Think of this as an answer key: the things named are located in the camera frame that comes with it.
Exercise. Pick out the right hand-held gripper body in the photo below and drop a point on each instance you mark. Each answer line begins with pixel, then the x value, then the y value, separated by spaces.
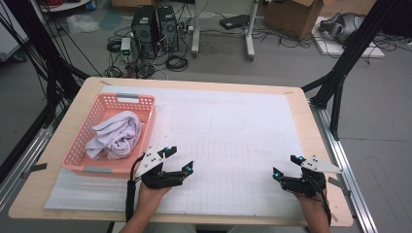
pixel 307 186

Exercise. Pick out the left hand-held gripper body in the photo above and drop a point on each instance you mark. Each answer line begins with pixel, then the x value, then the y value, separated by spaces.
pixel 162 179

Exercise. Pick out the lilac printed towel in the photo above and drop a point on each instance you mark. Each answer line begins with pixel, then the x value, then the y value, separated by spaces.
pixel 116 136

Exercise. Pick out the pink plastic basket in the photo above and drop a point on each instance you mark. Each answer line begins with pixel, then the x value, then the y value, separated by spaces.
pixel 107 102

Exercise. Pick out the person's right hand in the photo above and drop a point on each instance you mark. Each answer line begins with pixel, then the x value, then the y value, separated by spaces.
pixel 314 205

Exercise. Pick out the person's left hand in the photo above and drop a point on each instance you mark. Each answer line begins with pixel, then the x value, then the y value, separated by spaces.
pixel 150 197

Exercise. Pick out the white grid mat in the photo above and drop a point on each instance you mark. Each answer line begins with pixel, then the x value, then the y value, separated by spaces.
pixel 226 129

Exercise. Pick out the white power adapter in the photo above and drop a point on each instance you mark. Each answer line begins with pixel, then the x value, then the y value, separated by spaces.
pixel 125 48

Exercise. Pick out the white foam board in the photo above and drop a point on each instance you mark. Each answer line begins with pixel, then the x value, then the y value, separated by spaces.
pixel 333 48

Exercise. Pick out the black computer tower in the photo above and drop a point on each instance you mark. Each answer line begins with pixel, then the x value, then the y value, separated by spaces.
pixel 168 29
pixel 144 32

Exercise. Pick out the grey plastic device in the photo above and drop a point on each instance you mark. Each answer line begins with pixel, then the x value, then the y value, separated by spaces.
pixel 343 27

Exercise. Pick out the brown cardboard box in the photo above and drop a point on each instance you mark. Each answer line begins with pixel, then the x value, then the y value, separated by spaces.
pixel 291 17
pixel 129 3

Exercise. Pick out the blue-green sheet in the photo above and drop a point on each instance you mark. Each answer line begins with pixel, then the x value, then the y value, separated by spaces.
pixel 110 21

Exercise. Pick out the black flat box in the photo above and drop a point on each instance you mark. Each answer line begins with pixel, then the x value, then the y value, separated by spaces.
pixel 234 21

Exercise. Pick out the clear plastic bag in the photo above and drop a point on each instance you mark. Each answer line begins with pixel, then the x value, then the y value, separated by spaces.
pixel 82 23

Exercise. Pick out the white round table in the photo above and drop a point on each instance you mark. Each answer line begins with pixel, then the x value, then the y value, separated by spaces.
pixel 64 6

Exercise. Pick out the white cabinet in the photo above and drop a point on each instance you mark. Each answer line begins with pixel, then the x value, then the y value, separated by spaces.
pixel 9 39

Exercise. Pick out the aluminium rail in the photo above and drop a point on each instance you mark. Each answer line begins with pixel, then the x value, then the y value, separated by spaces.
pixel 29 155
pixel 353 181

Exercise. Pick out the black metal frame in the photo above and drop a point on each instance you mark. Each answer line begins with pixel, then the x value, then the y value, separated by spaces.
pixel 42 48
pixel 350 48

